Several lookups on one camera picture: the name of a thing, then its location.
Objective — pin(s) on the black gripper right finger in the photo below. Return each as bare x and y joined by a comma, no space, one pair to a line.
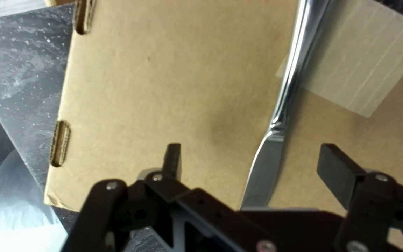
339,173

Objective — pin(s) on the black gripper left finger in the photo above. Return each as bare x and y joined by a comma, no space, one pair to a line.
173,160

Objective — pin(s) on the silver table knife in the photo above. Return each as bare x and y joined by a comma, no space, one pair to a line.
268,161

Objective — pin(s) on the brown cardboard box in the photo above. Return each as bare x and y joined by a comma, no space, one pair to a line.
206,75

